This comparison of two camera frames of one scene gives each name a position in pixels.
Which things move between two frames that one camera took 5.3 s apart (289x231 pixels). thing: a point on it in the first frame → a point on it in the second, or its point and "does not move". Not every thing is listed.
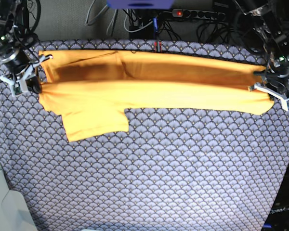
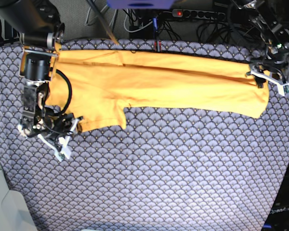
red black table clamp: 157,46 does not move
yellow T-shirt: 94,89 does not move
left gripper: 19,85 → 53,128
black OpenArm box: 283,214 does not move
